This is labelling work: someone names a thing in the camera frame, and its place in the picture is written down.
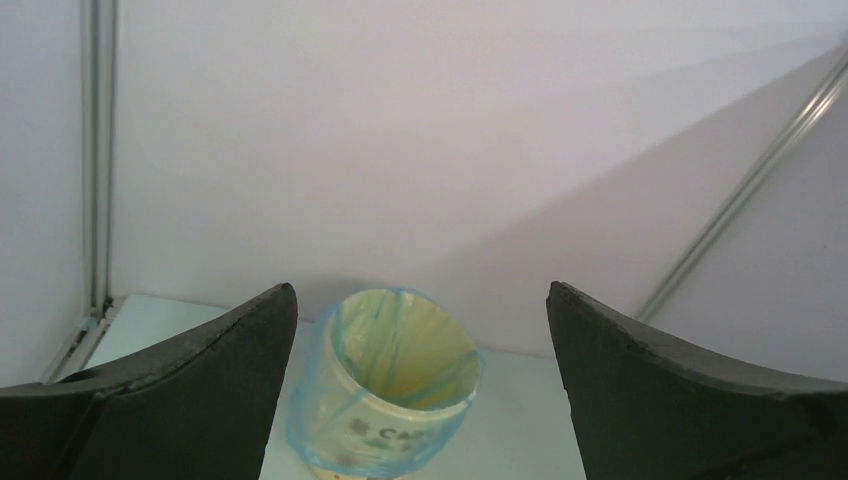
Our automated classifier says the left corner frame post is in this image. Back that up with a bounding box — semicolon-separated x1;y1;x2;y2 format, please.
39;1;120;383

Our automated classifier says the blue plastic trash bag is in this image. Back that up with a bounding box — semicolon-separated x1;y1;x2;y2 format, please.
284;286;486;480

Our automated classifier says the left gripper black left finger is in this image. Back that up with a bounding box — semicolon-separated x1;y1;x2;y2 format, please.
1;283;298;479

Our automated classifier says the yellow capybara trash bin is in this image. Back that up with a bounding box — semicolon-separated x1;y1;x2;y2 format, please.
307;290;482;480

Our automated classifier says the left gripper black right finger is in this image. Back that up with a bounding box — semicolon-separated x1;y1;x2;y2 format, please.
546;281;847;479

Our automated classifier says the corner frame post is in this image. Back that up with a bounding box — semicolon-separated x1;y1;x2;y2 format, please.
635;51;847;323
39;1;120;383

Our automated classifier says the right corner frame post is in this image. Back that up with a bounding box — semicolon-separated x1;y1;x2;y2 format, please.
635;51;847;323

